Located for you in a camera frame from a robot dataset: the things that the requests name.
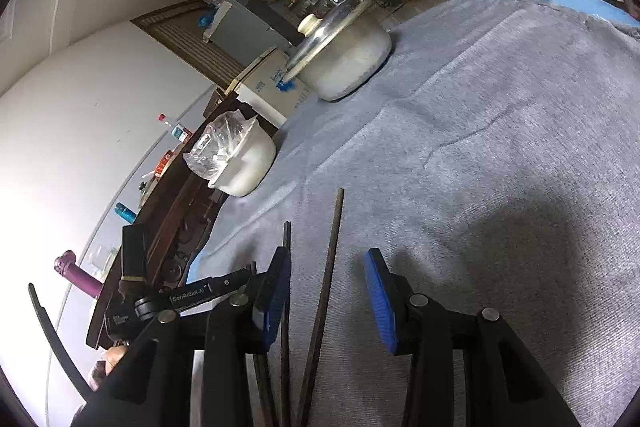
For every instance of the purple thermos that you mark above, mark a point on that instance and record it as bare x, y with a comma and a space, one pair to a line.
82, 279

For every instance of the grey tablecloth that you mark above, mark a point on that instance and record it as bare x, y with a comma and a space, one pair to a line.
475, 132

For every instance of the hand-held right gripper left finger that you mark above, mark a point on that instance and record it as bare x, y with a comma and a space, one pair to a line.
275, 302

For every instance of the blue thermos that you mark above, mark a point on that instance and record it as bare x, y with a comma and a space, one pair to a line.
125, 212

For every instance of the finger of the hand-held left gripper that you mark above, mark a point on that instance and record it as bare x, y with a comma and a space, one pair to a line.
200, 294

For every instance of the clear bottle with red cap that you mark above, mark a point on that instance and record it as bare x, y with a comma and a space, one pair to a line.
175, 129

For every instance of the person's left hand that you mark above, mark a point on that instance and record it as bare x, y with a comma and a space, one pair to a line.
111, 359

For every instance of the grey refrigerator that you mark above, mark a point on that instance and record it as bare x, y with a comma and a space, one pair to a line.
240, 22

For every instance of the blue table cover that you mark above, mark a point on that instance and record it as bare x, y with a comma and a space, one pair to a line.
575, 2

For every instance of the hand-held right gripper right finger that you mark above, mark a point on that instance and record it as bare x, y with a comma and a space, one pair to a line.
382, 302

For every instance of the dark carved wooden sideboard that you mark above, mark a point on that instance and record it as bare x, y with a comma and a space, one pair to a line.
170, 217

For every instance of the white inner cooker pot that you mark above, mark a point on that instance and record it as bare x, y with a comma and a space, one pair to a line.
250, 163

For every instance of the brown door curtain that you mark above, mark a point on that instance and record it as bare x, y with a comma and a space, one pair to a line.
195, 42

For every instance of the dark wooden chopstick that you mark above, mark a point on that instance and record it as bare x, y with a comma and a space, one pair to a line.
285, 382
325, 297
264, 392

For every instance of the white chest freezer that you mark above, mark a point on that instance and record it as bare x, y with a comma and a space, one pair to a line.
265, 87

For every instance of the metal pot lid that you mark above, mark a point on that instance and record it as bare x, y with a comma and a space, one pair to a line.
325, 32

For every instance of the metal cooking pot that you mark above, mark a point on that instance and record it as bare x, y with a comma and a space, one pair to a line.
345, 67

